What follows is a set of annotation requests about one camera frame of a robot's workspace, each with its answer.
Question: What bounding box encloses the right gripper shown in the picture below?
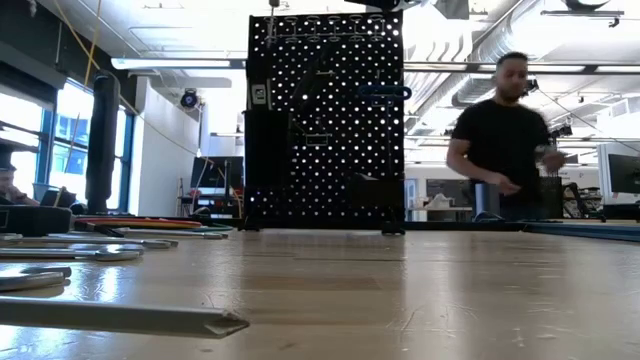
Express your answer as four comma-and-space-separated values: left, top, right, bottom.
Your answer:
344, 0, 421, 12

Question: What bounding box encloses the blue hand tool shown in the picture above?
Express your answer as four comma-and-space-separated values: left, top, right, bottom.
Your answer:
355, 83, 413, 109

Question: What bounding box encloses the silver double prong hook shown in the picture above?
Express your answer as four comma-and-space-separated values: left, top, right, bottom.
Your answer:
292, 113, 332, 147

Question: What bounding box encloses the black perforated pegboard stand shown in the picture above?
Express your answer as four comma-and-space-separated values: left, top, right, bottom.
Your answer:
247, 10, 406, 236

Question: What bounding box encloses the person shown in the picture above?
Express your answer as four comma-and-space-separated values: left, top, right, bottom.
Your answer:
0, 163, 40, 207
445, 51, 570, 222

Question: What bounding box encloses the tall black plastic bin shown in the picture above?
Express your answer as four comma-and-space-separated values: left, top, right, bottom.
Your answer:
243, 108, 292, 190

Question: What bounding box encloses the wide black plastic bin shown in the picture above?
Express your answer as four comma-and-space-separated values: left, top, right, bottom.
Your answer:
344, 173, 404, 209

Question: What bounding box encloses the worktable with white items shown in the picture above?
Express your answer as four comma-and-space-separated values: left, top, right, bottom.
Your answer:
405, 192, 474, 222

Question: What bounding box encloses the long ceiling light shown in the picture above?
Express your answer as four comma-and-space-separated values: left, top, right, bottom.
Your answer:
110, 57, 247, 70

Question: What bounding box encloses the grey cylinder tube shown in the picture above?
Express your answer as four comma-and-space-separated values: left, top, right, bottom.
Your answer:
473, 182, 501, 222

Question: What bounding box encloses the black computer monitor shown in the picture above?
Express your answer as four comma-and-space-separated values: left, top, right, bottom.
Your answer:
607, 153, 640, 196
190, 155, 245, 190

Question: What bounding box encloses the small black perforated panel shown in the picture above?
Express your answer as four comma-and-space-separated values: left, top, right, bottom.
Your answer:
537, 174, 565, 220

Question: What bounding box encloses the silver combination wrench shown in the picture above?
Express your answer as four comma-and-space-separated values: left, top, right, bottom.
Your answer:
117, 227, 230, 241
0, 266, 73, 294
0, 233, 180, 250
0, 243, 145, 263

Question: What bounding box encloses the black tape measure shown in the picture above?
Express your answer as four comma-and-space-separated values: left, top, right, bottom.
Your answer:
0, 204, 74, 238

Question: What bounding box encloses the silver wire ring rack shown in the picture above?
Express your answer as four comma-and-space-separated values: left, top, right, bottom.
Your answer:
264, 13, 387, 44

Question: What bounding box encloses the silver ceiling duct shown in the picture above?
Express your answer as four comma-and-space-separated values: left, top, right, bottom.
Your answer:
404, 0, 566, 109

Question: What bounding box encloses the black camera stand rig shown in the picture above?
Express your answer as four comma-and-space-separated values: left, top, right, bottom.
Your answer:
544, 122, 574, 151

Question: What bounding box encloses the blue round wall device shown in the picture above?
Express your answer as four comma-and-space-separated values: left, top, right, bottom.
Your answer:
178, 87, 202, 111

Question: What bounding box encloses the blue handle screwdriver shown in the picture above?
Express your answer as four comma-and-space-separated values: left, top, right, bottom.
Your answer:
0, 294, 252, 341

